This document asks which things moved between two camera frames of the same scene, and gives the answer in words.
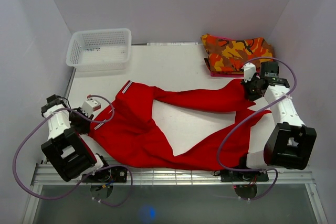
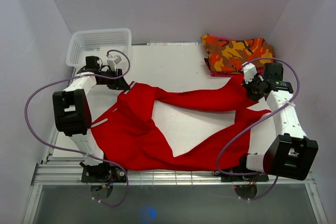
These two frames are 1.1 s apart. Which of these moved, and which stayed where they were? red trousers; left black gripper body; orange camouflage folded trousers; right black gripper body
Moved: left black gripper body
Stayed: orange camouflage folded trousers; right black gripper body; red trousers
